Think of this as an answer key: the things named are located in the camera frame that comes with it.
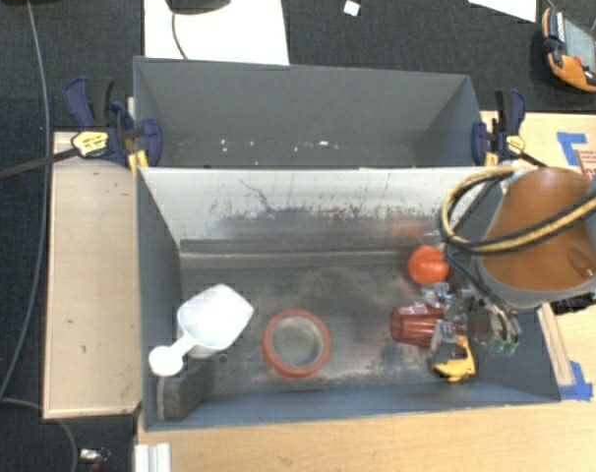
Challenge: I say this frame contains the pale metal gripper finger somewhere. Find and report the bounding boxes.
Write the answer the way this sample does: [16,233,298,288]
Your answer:
[428,319,469,364]
[419,282,459,315]

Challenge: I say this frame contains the yellow plastic toy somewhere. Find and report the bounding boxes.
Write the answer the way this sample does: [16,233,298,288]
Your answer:
[429,335,478,384]

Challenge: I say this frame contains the orange ball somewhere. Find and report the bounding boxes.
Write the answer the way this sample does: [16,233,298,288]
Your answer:
[406,244,451,286]

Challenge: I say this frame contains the red clear plastic cup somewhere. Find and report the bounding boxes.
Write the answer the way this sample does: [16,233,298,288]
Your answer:
[388,303,447,349]

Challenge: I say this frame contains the white plastic scoop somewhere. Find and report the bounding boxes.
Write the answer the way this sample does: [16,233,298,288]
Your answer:
[147,282,256,379]

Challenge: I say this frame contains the grey metal bin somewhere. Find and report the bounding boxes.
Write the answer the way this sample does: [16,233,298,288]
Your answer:
[131,55,564,433]

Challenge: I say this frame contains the grey block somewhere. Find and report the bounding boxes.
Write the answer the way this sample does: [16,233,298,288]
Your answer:
[155,361,207,422]

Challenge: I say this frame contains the pale wood board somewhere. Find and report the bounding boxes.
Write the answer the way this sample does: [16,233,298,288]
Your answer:
[41,130,145,421]

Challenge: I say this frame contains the black cylinder on white bracket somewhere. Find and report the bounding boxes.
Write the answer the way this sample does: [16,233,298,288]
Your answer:
[547,288,596,316]

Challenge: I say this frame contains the red tape ring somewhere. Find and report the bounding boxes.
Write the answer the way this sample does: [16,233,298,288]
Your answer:
[260,308,332,380]

